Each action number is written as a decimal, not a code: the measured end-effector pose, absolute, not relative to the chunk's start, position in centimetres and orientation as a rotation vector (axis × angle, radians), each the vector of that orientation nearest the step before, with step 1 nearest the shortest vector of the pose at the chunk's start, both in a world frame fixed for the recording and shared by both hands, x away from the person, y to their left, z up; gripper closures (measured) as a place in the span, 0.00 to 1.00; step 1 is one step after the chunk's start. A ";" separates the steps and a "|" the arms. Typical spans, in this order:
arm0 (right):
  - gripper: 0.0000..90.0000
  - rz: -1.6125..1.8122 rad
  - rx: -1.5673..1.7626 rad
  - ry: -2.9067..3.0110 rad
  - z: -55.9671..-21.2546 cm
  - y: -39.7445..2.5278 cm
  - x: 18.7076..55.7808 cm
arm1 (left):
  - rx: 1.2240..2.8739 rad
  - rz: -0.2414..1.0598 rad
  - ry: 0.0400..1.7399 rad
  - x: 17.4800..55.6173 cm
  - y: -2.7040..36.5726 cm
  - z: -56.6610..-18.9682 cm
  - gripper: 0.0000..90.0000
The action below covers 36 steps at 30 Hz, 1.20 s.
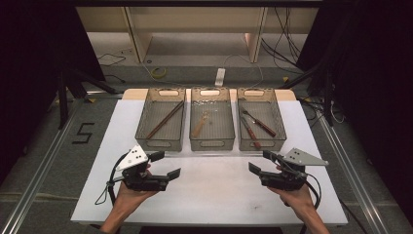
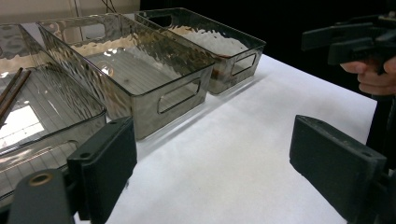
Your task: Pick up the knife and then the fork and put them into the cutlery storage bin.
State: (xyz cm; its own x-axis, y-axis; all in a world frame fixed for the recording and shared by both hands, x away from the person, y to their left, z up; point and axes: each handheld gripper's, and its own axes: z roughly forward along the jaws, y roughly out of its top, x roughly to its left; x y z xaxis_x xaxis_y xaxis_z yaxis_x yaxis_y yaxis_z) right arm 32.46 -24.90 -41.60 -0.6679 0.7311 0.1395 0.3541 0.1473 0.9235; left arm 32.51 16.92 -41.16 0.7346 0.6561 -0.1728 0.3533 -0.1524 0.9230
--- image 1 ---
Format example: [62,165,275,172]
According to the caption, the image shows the person's left hand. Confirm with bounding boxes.
[111,163,161,216]

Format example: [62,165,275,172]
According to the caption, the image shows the light wooden shelf unit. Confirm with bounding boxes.
[75,6,319,64]

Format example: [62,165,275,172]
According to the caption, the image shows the grey translucent plastic bin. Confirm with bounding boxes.
[134,87,187,153]
[237,87,288,153]
[189,87,237,153]

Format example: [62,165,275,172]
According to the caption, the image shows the right hand-held gripper black cable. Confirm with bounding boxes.
[300,171,323,234]

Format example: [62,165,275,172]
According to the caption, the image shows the bundle of black hanging cables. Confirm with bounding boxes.
[260,7,304,75]

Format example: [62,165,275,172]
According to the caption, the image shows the person's right hand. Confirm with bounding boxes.
[267,164,316,216]

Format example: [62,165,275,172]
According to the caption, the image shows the white power strip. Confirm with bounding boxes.
[214,67,227,88]

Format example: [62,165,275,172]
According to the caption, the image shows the black metal stand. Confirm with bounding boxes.
[56,63,121,131]
[278,58,336,128]

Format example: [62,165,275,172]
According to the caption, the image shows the tangle of floor cables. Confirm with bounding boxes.
[297,96,346,129]

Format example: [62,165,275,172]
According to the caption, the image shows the metal fork with wooden handle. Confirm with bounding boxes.
[242,108,278,138]

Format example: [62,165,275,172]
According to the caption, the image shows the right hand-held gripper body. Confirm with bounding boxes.
[258,147,330,193]

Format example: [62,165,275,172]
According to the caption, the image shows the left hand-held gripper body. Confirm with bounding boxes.
[115,143,170,193]

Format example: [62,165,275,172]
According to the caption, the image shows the hand-held gripper black cable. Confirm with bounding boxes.
[300,171,323,234]
[94,151,129,207]

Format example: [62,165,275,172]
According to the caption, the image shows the thin black floor cable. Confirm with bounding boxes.
[96,52,128,84]

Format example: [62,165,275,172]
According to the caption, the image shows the white floor cable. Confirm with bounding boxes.
[223,53,265,90]

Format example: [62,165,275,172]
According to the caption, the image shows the aluminium floor rail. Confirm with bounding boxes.
[315,113,393,234]
[0,94,91,234]

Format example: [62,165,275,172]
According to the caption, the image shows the left hand-held gripper black cable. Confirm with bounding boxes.
[94,151,129,207]

